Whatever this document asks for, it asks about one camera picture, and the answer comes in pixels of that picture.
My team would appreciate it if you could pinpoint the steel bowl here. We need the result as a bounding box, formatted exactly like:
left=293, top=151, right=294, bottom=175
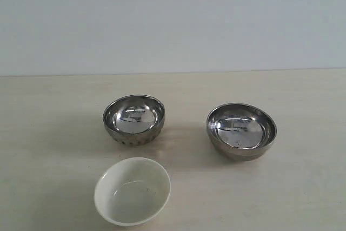
left=206, top=103, right=277, bottom=161
left=102, top=95, right=165, bottom=147

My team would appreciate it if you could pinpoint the white ceramic bowl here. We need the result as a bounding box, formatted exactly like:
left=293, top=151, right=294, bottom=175
left=94, top=157, right=171, bottom=227

